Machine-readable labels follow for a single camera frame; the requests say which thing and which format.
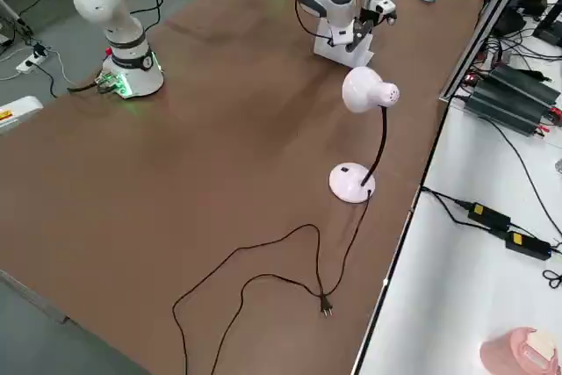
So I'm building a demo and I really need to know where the black arm base cable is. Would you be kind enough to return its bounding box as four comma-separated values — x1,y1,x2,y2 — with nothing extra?
67,77,111,96

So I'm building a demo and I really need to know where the aluminium frame post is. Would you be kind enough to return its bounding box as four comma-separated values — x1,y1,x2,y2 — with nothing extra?
438,0,542,102

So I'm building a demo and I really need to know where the long thin black cable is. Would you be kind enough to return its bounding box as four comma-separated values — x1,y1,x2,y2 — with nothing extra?
479,114,562,239

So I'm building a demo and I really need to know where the black adapter with yellow label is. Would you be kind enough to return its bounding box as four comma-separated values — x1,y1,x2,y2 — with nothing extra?
504,230,554,262
466,202,513,232

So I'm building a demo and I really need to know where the white power strip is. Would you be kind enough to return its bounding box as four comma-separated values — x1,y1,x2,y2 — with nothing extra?
16,54,48,75

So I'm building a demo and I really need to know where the black power supply unit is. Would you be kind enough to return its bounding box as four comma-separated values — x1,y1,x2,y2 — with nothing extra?
464,80,555,137
488,62,562,107

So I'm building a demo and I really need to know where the white desk lamp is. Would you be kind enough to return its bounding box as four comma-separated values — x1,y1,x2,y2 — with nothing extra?
328,66,400,206

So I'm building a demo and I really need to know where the black lamp cable with plug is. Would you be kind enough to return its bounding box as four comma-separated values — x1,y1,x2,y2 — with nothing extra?
171,190,374,375

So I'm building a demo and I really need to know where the white box with yellow label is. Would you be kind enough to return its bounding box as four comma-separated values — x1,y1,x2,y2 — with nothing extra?
0,95,45,135

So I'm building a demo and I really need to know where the white A4 paper sheet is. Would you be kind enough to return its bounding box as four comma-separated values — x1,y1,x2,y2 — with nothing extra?
313,18,376,70

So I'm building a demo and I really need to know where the black adapter mains cable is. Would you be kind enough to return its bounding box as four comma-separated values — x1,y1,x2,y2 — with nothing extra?
420,187,473,227

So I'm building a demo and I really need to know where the pink plastic model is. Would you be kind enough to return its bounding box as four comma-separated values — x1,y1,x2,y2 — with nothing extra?
479,326,562,375

